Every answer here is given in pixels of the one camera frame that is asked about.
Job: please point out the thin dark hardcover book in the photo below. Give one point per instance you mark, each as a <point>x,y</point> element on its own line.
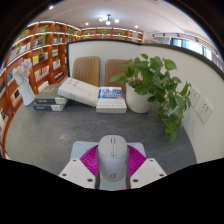
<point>46,107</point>

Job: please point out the dark-framed window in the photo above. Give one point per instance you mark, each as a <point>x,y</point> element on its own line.
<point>195,48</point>

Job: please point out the thick dark hardcover book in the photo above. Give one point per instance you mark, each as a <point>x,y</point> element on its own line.
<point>48,93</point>

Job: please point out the blue and white book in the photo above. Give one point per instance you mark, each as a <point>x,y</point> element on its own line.
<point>111,98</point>

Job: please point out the white ceramic vase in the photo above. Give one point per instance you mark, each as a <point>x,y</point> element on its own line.
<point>28,95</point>

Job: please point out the white computer mouse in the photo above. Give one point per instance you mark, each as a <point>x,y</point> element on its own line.
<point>112,156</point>

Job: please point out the orange wooden bookshelf unit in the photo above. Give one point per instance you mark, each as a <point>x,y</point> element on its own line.
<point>40,50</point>

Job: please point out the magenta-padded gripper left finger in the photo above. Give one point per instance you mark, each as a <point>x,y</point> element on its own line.
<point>76,170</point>

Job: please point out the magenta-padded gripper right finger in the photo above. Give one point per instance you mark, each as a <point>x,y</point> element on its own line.
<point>148,170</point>

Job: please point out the ceiling light cluster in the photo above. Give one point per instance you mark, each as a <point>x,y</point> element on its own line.
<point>108,19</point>

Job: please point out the tan upholstered chair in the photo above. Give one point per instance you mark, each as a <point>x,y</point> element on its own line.
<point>86,71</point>
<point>115,71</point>

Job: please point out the light blue printed mouse pad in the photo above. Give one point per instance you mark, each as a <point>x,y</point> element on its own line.
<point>79,148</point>

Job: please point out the green plant in white pot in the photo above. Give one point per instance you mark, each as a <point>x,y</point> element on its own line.
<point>146,86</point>

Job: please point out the white wall socket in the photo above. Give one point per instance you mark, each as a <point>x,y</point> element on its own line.
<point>194,96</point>
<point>204,110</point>

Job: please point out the thick white book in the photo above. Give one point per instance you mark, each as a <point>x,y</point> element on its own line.
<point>78,91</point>

